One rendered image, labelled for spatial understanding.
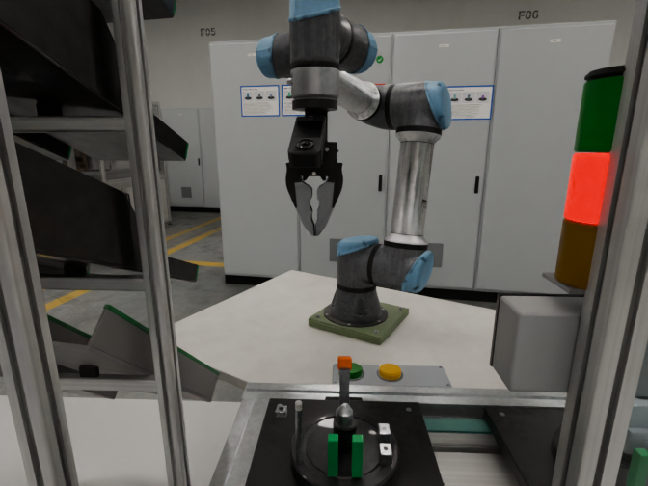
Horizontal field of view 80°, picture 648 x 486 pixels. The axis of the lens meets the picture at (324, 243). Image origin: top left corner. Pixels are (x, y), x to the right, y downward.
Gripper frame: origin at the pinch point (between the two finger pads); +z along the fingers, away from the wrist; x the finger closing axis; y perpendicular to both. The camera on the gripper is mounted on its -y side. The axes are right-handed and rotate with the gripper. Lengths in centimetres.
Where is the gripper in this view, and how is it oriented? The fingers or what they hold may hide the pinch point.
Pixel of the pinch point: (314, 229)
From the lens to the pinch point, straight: 63.1
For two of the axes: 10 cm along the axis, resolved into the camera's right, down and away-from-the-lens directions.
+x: -10.0, -0.1, 0.4
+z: 0.0, 9.7, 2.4
